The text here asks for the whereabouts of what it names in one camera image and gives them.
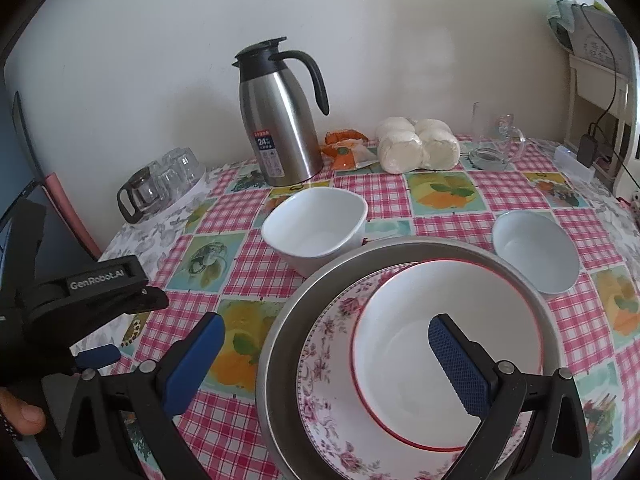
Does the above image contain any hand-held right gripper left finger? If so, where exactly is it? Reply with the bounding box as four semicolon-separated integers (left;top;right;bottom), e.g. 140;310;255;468
55;312;226;480

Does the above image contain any person's left hand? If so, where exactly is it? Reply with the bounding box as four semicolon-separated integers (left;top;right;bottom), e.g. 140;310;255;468
0;389;47;438

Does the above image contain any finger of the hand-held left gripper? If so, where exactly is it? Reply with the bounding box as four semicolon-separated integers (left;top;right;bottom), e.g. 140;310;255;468
30;255;169;346
74;344;122;373

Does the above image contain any glass teapot with black handle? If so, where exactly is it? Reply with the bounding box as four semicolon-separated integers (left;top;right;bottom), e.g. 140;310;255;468
117;165;167;224

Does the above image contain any stainless steel thermos jug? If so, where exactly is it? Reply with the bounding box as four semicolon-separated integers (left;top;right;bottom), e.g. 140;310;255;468
231;36;331;187

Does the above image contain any white wooden rack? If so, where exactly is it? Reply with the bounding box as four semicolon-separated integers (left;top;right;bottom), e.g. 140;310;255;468
567;52;631;176

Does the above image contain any orange snack packet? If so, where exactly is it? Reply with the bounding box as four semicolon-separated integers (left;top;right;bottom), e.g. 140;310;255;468
320;130;381;171

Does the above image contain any strawberry print bowl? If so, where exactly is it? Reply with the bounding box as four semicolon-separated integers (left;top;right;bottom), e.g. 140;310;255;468
349;258;546;453

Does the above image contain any pink foam tube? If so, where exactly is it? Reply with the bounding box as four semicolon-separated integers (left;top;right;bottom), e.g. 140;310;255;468
42;172;101;261

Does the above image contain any white decorated board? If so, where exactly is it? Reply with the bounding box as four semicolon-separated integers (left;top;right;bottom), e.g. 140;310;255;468
570;4;628;73

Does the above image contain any floral white plate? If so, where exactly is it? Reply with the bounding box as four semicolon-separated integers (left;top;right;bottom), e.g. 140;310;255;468
297;265;531;480

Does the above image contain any stainless steel basin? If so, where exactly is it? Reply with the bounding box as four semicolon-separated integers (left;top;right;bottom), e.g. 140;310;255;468
255;236;557;480

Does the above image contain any pink checked tablecloth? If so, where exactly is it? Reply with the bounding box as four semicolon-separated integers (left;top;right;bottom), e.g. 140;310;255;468
97;135;640;480

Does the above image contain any white square bowl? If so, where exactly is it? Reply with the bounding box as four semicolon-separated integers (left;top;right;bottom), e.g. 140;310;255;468
260;187;369;277

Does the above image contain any green cloth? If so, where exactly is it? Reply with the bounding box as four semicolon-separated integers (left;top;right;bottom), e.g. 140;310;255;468
547;0;576;51

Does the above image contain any clear glass cup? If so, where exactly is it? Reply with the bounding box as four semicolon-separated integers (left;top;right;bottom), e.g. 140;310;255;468
152;161;183;197
170;147;206;183

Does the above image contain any tall clear glass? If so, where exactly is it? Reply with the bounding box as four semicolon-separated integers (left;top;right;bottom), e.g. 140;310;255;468
468;101;501;170

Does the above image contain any pale round bowl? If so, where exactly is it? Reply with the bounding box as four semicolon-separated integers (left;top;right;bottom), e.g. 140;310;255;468
492;210;581;295

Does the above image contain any bag of white steamed buns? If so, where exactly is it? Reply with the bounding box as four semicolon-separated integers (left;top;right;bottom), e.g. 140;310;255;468
377;116;461;175

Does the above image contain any clear glass mug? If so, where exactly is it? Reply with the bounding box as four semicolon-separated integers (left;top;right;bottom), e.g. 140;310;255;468
492;114;527;163

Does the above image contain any black charger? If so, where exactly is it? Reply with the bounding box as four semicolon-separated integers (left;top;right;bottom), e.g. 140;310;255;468
577;132;600;167

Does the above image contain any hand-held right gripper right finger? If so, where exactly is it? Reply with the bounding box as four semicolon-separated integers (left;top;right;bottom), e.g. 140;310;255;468
427;314;593;480

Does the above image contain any white plastic box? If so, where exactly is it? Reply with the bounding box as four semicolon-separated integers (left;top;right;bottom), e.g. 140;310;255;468
555;146;596;181

